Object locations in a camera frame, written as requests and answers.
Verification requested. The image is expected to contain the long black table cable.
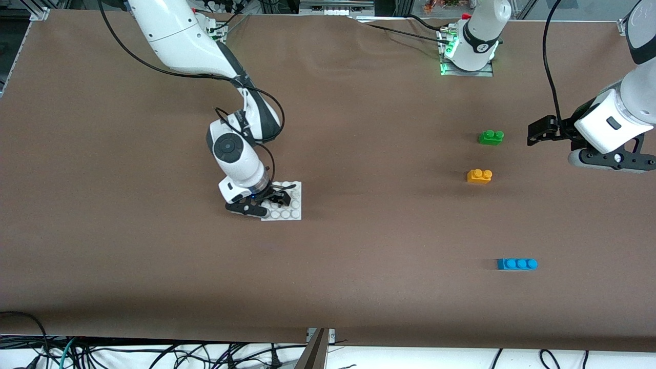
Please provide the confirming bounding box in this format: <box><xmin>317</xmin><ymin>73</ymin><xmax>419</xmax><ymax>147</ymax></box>
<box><xmin>354</xmin><ymin>17</ymin><xmax>452</xmax><ymax>40</ymax></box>

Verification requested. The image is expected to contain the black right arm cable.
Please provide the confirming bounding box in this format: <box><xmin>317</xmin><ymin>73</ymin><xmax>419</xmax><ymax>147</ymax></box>
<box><xmin>97</xmin><ymin>0</ymin><xmax>285</xmax><ymax>180</ymax></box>

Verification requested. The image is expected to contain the brown table cover sheet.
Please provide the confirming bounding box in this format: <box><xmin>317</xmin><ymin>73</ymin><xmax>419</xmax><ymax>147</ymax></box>
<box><xmin>0</xmin><ymin>10</ymin><xmax>656</xmax><ymax>353</ymax></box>

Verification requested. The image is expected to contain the teal floor cable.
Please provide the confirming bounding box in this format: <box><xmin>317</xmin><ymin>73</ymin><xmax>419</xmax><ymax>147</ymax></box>
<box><xmin>57</xmin><ymin>337</ymin><xmax>77</xmax><ymax>369</ymax></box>

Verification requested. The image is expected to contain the short black table cable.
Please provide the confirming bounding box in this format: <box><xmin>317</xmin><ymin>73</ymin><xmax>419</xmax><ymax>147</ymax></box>
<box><xmin>407</xmin><ymin>14</ymin><xmax>452</xmax><ymax>30</ymax></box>

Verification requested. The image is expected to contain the aluminium profile post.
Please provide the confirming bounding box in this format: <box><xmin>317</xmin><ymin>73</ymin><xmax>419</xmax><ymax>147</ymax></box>
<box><xmin>294</xmin><ymin>328</ymin><xmax>330</xmax><ymax>369</ymax></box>

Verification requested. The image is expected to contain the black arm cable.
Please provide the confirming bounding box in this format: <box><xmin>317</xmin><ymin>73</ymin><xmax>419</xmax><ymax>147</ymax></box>
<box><xmin>97</xmin><ymin>0</ymin><xmax>285</xmax><ymax>180</ymax></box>
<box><xmin>543</xmin><ymin>0</ymin><xmax>564</xmax><ymax>124</ymax></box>

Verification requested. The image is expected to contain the orange toy pile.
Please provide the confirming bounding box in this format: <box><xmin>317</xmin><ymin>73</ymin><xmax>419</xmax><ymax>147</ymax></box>
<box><xmin>423</xmin><ymin>0</ymin><xmax>462</xmax><ymax>13</ymax></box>

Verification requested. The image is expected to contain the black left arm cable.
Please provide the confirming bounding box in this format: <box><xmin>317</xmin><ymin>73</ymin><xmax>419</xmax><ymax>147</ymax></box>
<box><xmin>543</xmin><ymin>0</ymin><xmax>564</xmax><ymax>124</ymax></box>

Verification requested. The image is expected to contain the white studded base plate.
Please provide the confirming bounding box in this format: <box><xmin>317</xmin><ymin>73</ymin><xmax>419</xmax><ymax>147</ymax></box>
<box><xmin>260</xmin><ymin>181</ymin><xmax>303</xmax><ymax>221</ymax></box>

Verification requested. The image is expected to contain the blue three-stud block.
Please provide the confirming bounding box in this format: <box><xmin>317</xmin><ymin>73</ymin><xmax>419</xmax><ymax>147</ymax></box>
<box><xmin>497</xmin><ymin>258</ymin><xmax>538</xmax><ymax>271</ymax></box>

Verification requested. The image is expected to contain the black base power cable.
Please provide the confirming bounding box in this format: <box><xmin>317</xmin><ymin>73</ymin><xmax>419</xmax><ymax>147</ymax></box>
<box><xmin>208</xmin><ymin>8</ymin><xmax>253</xmax><ymax>39</ymax></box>

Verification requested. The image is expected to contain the black looping floor cable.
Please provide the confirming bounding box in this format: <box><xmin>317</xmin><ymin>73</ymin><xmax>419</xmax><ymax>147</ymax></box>
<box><xmin>0</xmin><ymin>311</ymin><xmax>49</xmax><ymax>369</ymax></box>

